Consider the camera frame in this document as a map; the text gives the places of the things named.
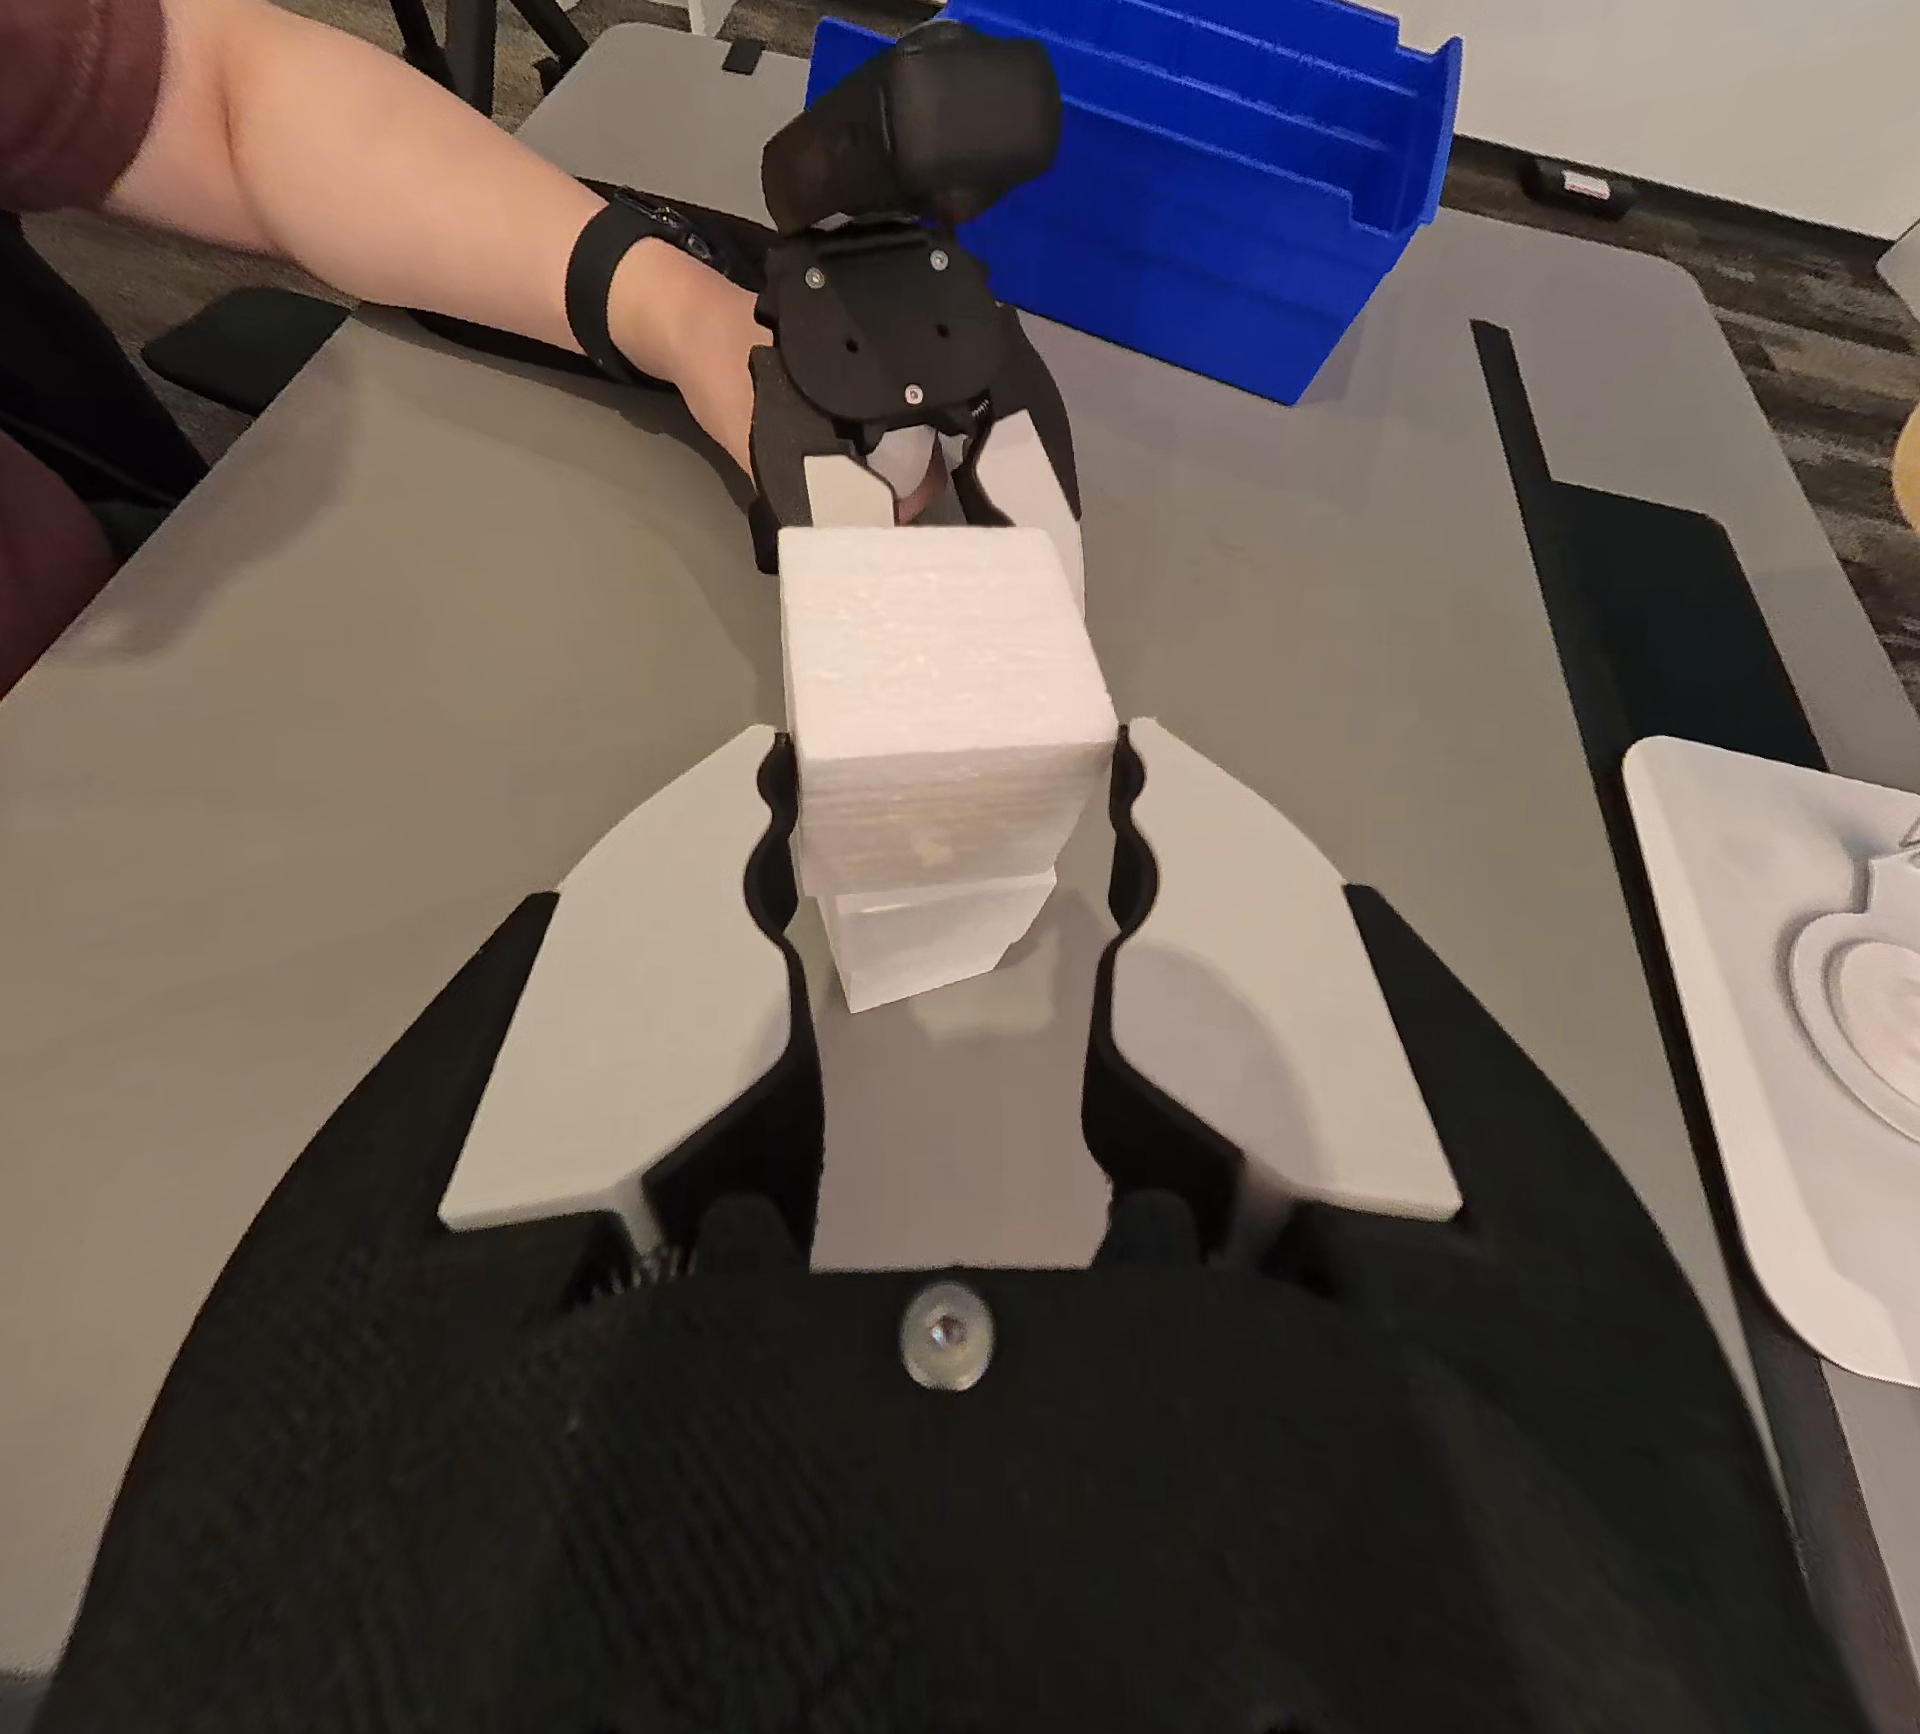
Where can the person's left hand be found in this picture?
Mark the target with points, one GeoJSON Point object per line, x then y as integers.
{"type": "Point", "coordinates": [713, 355]}

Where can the white foam cube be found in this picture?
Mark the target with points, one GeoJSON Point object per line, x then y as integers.
{"type": "Point", "coordinates": [931, 939]}
{"type": "Point", "coordinates": [945, 685]}

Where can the small black object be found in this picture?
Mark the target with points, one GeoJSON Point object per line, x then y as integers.
{"type": "Point", "coordinates": [742, 57]}

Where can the black flat object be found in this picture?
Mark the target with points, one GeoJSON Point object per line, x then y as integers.
{"type": "Point", "coordinates": [241, 342]}

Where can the wooden board document stand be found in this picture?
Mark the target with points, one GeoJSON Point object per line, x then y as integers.
{"type": "Point", "coordinates": [1725, 1015]}

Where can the person's left forearm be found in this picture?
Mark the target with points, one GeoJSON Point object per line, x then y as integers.
{"type": "Point", "coordinates": [375, 175]}

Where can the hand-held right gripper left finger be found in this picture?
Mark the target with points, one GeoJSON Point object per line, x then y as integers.
{"type": "Point", "coordinates": [631, 1015]}

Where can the blue plastic bin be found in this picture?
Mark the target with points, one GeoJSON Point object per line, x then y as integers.
{"type": "Point", "coordinates": [1200, 175]}

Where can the black power adapter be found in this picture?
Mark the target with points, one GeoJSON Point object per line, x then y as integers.
{"type": "Point", "coordinates": [1578, 188]}

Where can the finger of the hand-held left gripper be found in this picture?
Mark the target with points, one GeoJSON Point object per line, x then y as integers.
{"type": "Point", "coordinates": [841, 497]}
{"type": "Point", "coordinates": [1029, 475]}

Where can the person in maroon shirt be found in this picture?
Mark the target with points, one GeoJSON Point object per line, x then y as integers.
{"type": "Point", "coordinates": [68, 38]}

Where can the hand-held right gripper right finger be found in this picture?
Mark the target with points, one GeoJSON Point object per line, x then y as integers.
{"type": "Point", "coordinates": [1275, 1015]}

